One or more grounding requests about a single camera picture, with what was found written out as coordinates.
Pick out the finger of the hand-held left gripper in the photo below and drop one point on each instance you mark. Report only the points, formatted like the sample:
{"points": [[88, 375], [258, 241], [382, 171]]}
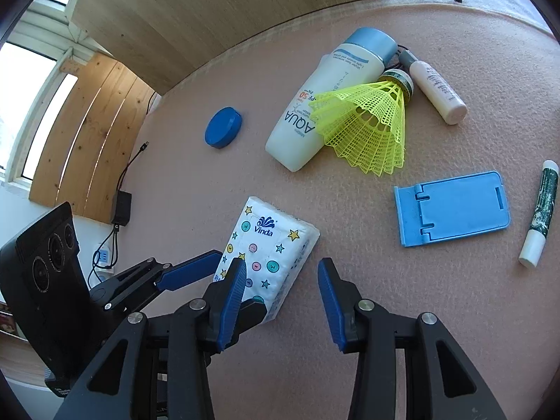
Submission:
{"points": [[188, 271], [254, 313]]}

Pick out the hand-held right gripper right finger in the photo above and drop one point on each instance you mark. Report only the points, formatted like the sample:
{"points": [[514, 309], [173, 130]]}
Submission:
{"points": [[328, 306]]}

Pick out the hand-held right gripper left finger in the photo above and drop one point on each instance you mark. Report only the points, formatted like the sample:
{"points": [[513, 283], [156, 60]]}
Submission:
{"points": [[232, 302]]}

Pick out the patterned tissue pack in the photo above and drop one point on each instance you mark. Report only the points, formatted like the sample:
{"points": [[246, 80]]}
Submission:
{"points": [[271, 245]]}

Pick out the blue round lid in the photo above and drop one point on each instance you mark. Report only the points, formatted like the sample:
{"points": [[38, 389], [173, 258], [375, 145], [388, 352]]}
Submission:
{"points": [[223, 127]]}

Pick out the blue phone stand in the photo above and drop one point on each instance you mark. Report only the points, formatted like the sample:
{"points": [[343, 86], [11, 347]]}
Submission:
{"points": [[459, 210]]}

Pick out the yellow plastic shuttlecock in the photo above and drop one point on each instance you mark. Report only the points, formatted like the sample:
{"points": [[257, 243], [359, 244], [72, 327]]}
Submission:
{"points": [[367, 131]]}

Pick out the white sunscreen bottle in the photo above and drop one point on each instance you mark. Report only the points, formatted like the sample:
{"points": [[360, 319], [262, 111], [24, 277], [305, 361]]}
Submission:
{"points": [[302, 113]]}

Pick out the green lip balm tube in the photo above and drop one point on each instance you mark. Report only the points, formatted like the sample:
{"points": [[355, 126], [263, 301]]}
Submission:
{"points": [[540, 214]]}

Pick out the small white bottle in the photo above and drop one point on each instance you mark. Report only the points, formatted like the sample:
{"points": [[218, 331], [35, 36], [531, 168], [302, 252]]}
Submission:
{"points": [[437, 87]]}

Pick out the white power strip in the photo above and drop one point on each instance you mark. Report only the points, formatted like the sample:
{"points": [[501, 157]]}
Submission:
{"points": [[105, 259]]}

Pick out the black power adapter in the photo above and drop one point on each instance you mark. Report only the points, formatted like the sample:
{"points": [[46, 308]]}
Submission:
{"points": [[121, 208]]}

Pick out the pine plank panel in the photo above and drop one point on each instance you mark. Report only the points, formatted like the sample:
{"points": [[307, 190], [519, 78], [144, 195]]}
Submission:
{"points": [[87, 140]]}

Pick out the large light wooden board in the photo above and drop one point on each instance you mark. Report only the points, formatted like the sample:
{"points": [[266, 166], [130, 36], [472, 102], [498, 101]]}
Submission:
{"points": [[197, 17]]}

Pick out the dark red rubber band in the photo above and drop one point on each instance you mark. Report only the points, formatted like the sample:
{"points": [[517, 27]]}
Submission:
{"points": [[401, 47]]}

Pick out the white window frame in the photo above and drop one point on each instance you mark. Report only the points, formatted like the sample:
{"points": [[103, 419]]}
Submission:
{"points": [[52, 30]]}

